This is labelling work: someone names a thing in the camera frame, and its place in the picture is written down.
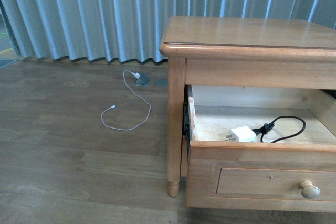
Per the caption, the wooden drawer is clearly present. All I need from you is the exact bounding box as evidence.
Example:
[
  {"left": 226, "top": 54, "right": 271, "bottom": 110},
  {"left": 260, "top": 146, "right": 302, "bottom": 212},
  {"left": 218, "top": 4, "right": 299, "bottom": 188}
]
[{"left": 185, "top": 86, "right": 335, "bottom": 212}]

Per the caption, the white cable on floor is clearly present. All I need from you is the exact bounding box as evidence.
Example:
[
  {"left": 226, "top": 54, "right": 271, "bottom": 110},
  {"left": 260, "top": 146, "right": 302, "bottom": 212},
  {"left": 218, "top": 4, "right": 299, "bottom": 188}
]
[{"left": 101, "top": 70, "right": 152, "bottom": 131}]

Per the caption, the white plug in socket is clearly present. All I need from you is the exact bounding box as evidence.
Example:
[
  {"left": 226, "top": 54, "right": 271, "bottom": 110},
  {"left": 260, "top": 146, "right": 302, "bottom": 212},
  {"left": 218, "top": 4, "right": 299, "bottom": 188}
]
[{"left": 131, "top": 72, "right": 141, "bottom": 79}]

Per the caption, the open metal floor socket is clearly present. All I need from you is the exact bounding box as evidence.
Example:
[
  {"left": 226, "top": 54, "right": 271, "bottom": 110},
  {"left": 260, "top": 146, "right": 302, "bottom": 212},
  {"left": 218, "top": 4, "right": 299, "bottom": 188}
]
[{"left": 134, "top": 73, "right": 150, "bottom": 86}]

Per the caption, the light wooden nightstand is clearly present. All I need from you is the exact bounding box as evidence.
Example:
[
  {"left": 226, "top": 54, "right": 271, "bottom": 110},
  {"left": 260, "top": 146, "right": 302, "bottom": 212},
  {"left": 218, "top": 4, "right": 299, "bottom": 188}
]
[{"left": 160, "top": 16, "right": 335, "bottom": 197}]

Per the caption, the black charger cable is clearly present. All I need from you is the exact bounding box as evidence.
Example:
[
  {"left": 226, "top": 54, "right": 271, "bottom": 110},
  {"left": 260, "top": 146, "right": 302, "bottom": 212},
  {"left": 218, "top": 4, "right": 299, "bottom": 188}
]
[{"left": 251, "top": 115, "right": 307, "bottom": 144}]

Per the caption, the white charger adapter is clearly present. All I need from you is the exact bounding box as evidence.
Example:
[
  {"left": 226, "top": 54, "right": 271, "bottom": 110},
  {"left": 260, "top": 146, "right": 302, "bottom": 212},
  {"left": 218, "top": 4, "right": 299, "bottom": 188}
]
[{"left": 225, "top": 126, "right": 256, "bottom": 142}]

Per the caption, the pale blue curtain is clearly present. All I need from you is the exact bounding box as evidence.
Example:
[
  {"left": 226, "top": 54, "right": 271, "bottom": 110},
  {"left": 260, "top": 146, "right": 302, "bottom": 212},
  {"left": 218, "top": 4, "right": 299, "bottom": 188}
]
[{"left": 1, "top": 0, "right": 335, "bottom": 62}]

